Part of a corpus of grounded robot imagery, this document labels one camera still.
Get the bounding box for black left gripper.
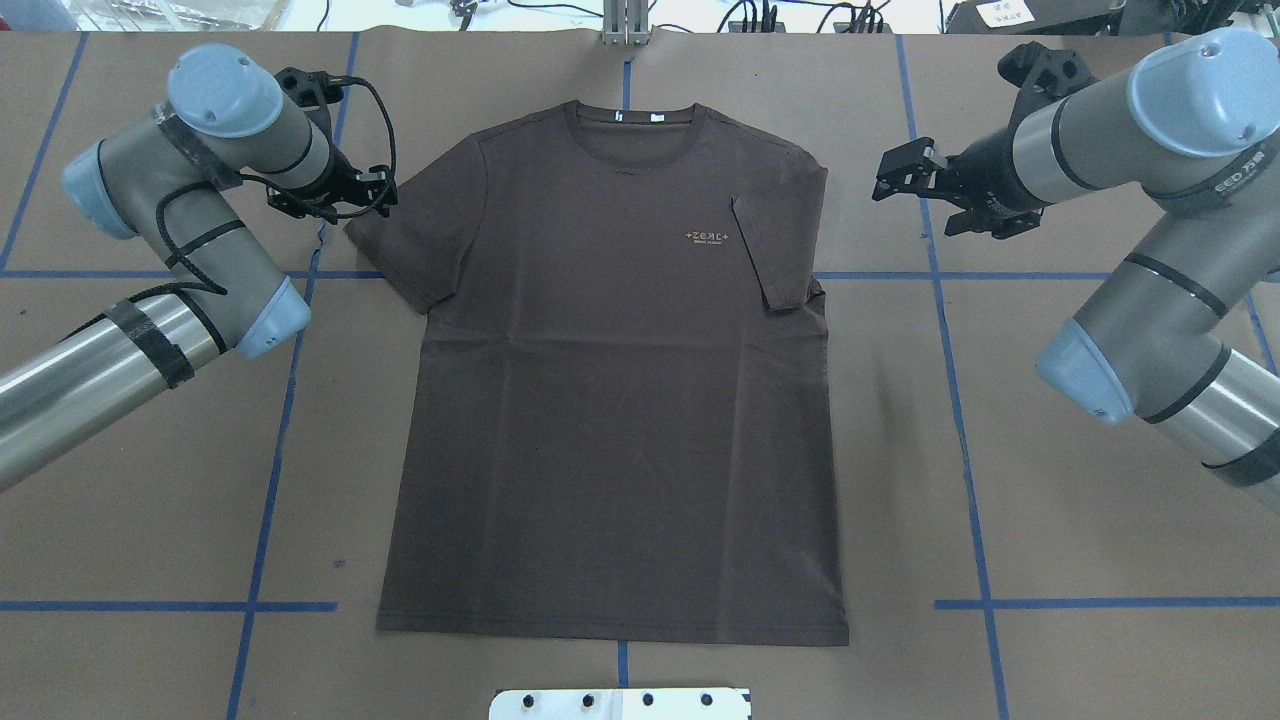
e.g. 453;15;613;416
266;151;398;223

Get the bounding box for dark brown t-shirt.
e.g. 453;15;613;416
346;101;850;647

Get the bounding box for white metal base plate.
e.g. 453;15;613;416
488;687;754;719

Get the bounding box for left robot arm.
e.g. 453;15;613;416
1;44;396;489

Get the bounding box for aluminium frame post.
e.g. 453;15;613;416
600;0;652;47

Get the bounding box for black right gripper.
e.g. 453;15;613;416
872;128;1046;240

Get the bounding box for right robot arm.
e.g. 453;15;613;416
872;27;1279;509

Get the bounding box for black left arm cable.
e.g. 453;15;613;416
160;70;399;296

